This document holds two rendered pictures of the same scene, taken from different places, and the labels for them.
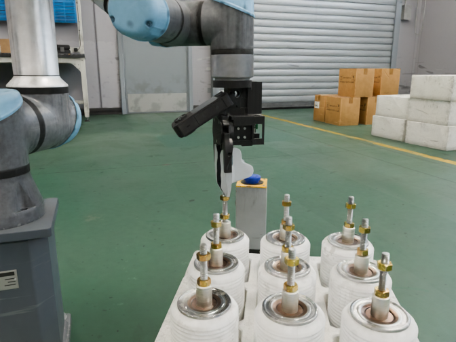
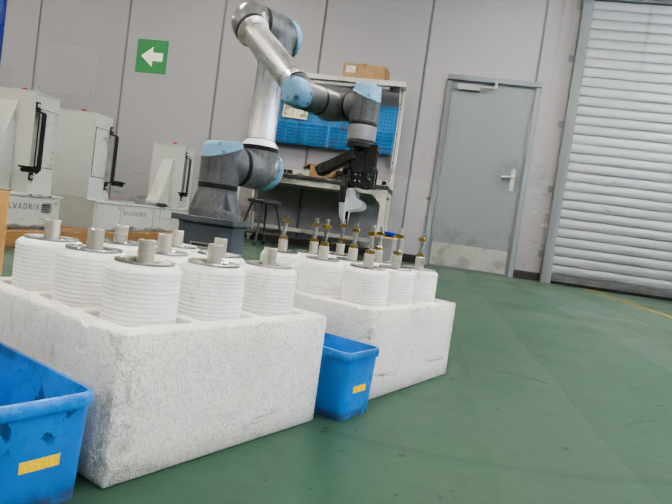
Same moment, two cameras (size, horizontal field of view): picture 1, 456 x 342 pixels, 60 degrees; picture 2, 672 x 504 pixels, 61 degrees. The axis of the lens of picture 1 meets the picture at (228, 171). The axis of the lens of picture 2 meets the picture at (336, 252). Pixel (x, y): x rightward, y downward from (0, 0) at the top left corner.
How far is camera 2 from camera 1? 0.96 m
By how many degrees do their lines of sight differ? 30
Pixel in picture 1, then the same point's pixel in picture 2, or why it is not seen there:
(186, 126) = (321, 167)
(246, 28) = (368, 108)
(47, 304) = not seen: hidden behind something
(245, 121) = (359, 169)
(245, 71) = (363, 135)
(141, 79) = (452, 226)
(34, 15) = (265, 101)
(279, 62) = (655, 231)
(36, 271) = not seen: hidden behind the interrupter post
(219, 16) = (352, 100)
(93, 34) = (407, 168)
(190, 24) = (337, 105)
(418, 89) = not seen: outside the picture
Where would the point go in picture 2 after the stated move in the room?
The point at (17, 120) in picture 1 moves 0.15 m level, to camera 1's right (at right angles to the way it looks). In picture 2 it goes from (235, 157) to (278, 160)
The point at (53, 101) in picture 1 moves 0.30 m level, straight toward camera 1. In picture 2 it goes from (263, 155) to (238, 139)
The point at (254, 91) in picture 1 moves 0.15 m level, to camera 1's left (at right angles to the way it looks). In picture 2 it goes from (371, 150) to (321, 147)
